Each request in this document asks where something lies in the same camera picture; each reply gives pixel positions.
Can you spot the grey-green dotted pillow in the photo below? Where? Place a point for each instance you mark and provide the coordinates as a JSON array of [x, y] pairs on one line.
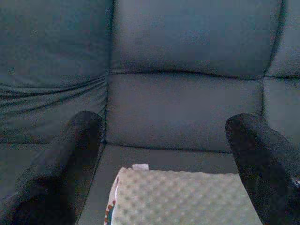
[[182, 199]]

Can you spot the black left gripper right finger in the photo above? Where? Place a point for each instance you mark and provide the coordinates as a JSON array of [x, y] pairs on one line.
[[269, 168]]

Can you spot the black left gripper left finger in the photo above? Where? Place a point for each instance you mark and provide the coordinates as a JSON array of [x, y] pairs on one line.
[[58, 178]]

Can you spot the dark green leather sofa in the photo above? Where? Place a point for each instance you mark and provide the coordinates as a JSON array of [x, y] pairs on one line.
[[187, 47]]

